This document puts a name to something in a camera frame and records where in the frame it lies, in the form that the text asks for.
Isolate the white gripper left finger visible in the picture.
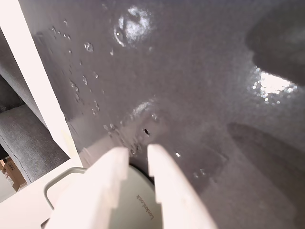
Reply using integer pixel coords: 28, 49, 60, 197
46, 146, 130, 229

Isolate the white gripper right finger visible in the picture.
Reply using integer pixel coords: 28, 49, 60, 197
147, 144, 218, 229

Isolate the stainless steel cup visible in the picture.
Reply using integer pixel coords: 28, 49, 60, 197
43, 164, 167, 229

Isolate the brown cardboard box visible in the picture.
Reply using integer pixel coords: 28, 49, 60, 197
0, 156, 27, 192

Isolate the grey fabric sofa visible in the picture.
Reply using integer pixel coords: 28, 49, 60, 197
0, 31, 71, 184

